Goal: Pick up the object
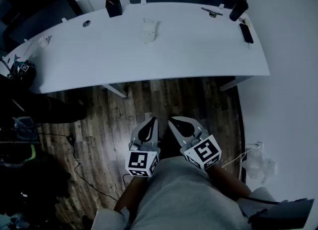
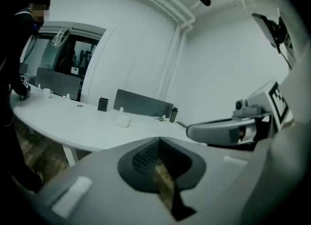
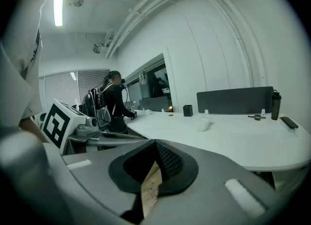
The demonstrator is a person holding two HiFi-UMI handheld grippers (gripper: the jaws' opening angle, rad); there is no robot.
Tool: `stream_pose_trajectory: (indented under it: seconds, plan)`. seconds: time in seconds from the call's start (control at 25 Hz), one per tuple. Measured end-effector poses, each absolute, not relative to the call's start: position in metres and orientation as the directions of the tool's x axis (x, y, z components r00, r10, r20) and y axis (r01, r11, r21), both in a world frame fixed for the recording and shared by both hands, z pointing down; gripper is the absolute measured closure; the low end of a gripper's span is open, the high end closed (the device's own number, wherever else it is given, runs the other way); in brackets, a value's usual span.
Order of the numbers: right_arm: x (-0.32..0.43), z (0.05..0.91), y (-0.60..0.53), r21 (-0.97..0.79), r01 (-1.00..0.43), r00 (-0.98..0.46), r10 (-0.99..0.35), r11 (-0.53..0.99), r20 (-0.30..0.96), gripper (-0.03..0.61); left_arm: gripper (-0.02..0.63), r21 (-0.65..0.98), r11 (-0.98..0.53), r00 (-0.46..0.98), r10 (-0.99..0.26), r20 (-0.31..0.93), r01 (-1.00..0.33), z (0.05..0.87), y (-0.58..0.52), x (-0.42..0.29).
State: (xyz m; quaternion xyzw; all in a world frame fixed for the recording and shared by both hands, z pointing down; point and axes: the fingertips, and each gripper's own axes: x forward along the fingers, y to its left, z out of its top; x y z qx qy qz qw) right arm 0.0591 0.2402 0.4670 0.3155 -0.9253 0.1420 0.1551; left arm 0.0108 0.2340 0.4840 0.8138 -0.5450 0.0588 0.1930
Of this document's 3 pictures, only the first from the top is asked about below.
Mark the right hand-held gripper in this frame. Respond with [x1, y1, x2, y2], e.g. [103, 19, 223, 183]
[168, 116, 223, 171]

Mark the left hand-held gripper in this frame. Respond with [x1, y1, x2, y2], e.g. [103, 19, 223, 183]
[125, 117, 161, 178]

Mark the white plastic stand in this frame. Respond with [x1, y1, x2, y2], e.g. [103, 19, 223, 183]
[140, 18, 159, 47]

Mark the person's left forearm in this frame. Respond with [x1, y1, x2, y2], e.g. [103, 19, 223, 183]
[114, 174, 150, 215]

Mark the person's right forearm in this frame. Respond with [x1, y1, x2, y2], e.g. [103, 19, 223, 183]
[207, 163, 251, 201]

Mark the white desk leg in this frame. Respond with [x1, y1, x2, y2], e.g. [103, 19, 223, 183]
[219, 76, 254, 92]
[101, 82, 129, 98]

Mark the person's grey shirt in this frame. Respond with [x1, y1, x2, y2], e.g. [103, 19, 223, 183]
[90, 155, 274, 230]

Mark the clear plastic bag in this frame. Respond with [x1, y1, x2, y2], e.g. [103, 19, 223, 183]
[242, 147, 277, 184]

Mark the black smartphone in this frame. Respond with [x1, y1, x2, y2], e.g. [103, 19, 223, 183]
[238, 22, 254, 44]

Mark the grey metal multi-tool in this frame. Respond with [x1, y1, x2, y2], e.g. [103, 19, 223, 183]
[200, 6, 224, 18]

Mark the clear plastic box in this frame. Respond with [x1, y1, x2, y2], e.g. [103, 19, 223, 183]
[13, 116, 35, 135]

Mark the black bag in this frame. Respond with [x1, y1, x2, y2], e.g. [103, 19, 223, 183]
[0, 154, 73, 217]

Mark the dark grey electronics box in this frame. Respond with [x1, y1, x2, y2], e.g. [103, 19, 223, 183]
[247, 198, 315, 230]

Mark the black square pen holder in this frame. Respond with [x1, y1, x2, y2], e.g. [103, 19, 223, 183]
[105, 0, 123, 18]

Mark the black water bottle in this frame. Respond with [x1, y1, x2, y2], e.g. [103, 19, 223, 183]
[229, 0, 249, 22]

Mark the white plastic piece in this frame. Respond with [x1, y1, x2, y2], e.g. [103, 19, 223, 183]
[37, 35, 53, 49]

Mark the grey divider panel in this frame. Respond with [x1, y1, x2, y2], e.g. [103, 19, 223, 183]
[3, 0, 78, 48]

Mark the thin white cable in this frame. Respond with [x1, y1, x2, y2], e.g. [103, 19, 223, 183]
[221, 147, 259, 169]

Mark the black floor cable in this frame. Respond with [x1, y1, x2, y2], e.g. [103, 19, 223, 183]
[37, 132, 119, 201]

